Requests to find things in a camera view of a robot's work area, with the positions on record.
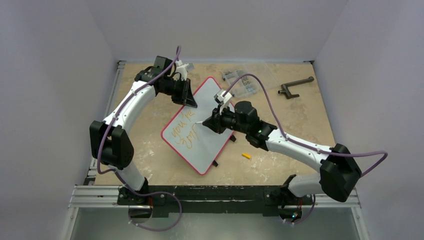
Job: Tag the yellow marker cap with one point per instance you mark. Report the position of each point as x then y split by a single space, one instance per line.
247 156

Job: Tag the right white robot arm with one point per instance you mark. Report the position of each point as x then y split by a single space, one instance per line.
337 172

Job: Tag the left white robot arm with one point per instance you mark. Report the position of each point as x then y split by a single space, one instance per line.
109 139

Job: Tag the aluminium frame rail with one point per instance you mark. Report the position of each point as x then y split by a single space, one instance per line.
90 195

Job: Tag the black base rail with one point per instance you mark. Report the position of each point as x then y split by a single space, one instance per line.
267 200

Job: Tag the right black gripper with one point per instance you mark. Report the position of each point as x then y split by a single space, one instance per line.
216 121

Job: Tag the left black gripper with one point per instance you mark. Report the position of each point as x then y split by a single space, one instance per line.
185 97

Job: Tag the pink framed whiteboard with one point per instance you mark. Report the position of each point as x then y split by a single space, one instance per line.
195 143

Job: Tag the clear screw organizer box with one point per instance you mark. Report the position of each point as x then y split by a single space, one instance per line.
245 87

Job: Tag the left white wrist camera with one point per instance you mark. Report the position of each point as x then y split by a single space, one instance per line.
183 69

